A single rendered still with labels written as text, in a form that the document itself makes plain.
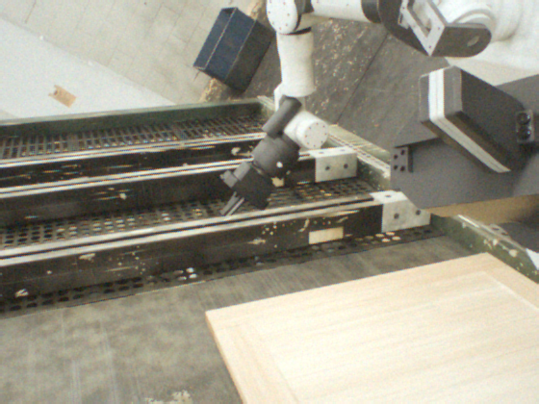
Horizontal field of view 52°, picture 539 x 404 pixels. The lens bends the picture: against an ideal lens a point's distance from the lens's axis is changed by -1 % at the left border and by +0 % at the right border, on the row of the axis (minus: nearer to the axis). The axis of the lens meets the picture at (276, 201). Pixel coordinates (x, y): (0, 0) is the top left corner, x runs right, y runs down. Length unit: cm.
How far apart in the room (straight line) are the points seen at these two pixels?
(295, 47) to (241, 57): 389
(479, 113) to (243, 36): 480
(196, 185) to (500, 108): 119
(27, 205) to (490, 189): 120
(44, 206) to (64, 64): 309
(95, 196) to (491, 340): 91
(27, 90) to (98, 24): 158
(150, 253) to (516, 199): 86
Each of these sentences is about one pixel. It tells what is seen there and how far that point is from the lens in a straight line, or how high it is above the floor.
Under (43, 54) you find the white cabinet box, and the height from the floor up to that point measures 160.
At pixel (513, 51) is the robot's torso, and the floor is 133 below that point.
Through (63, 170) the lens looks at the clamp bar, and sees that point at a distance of 159.
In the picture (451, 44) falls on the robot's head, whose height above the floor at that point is 142.
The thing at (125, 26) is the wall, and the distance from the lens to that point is 583.
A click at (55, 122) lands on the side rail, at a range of 216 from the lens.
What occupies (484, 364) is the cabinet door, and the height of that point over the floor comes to 108.
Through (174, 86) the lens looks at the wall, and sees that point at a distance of 596.
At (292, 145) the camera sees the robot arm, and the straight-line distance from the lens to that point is 118.
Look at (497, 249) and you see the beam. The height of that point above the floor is 90.
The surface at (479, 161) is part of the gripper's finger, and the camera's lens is 25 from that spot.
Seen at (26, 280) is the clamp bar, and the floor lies 161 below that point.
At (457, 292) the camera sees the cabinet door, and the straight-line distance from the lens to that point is 101.
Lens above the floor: 177
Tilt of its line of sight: 29 degrees down
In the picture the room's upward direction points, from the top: 64 degrees counter-clockwise
